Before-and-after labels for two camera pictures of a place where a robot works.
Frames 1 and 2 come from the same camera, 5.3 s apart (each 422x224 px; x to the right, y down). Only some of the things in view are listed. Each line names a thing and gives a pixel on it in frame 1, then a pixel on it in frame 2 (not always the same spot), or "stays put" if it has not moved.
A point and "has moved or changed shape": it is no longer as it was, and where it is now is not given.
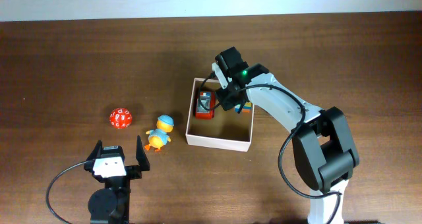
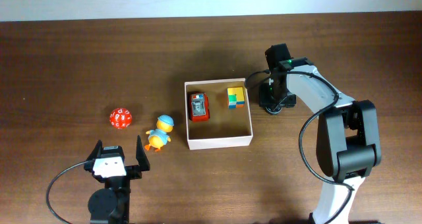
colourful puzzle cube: (248, 107) has moved or changed shape
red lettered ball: (120, 118) stays put
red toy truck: (208, 100) has moved or changed shape
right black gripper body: (227, 99) → (275, 95)
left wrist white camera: (109, 165) stays put
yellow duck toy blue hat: (158, 138) stays put
